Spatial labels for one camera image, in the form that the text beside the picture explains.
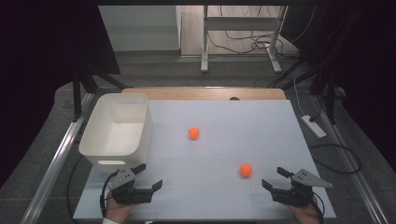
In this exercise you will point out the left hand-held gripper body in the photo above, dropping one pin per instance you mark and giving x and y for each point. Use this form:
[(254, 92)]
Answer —
[(130, 195)]

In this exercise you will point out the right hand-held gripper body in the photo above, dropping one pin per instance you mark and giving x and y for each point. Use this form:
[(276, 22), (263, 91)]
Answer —
[(295, 194)]

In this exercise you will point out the orange ball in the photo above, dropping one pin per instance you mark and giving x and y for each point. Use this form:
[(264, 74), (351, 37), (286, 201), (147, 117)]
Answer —
[(246, 170), (193, 133)]

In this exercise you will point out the white plastic bin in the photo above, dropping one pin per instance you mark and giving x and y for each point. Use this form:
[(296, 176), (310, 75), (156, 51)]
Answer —
[(115, 130)]

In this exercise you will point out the person's left hand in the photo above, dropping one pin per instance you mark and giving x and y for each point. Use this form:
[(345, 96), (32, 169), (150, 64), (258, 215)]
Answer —
[(116, 211)]

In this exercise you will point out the person's right hand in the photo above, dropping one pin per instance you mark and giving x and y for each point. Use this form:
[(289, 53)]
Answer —
[(303, 214)]

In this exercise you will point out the white power strip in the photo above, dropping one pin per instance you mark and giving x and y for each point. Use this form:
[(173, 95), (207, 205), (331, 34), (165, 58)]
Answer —
[(313, 127)]

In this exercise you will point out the white table mat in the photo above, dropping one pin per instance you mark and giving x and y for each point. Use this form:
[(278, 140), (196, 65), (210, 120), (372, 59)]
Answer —
[(211, 186)]

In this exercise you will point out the black tripod stand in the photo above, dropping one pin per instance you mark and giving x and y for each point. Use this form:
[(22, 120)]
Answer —
[(330, 93), (77, 93)]

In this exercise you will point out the wooden table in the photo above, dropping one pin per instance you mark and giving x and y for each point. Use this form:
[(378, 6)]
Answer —
[(202, 93)]

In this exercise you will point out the dark curtain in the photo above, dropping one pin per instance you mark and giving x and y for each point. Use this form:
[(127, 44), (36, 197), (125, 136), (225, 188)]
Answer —
[(367, 77), (37, 77)]

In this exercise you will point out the white metal stand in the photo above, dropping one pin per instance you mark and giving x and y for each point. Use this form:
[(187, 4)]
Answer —
[(205, 46)]

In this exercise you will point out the white cabinet panel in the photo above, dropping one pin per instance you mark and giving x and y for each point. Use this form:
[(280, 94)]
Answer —
[(140, 28)]

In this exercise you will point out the aluminium floor rail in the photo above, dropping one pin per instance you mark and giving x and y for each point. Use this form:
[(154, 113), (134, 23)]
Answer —
[(53, 171), (358, 177)]

